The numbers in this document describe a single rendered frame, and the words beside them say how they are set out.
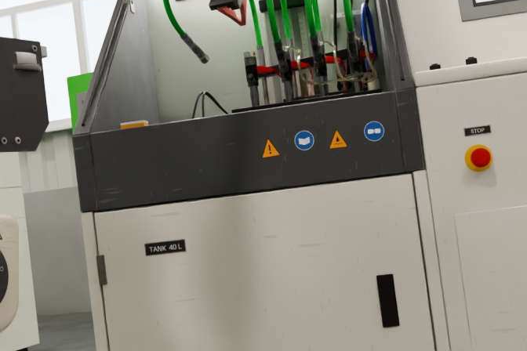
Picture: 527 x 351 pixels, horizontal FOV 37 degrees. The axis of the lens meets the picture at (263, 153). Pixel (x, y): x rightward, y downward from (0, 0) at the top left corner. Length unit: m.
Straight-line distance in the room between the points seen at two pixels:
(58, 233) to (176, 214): 4.96
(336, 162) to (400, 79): 0.21
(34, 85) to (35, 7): 5.56
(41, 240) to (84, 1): 1.95
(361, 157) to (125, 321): 0.58
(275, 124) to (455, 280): 0.46
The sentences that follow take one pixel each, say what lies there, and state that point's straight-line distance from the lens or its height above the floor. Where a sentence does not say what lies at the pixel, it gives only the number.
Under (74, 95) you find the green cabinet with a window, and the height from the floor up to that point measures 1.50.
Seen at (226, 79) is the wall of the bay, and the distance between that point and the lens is 2.13.
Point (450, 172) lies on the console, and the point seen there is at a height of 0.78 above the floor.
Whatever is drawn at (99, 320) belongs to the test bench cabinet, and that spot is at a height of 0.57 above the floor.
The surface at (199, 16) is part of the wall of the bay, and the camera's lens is 2.17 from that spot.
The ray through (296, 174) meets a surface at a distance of 1.54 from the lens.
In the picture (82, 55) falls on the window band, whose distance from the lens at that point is 6.43.
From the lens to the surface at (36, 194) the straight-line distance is 6.60.
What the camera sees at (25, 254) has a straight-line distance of 4.80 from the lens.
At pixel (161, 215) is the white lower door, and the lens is 1.59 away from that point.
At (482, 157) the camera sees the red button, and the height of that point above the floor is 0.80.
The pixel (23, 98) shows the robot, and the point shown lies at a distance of 1.15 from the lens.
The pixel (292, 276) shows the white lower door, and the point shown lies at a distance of 1.55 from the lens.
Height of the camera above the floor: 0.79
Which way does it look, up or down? 3 degrees up
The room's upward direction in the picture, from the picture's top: 7 degrees counter-clockwise
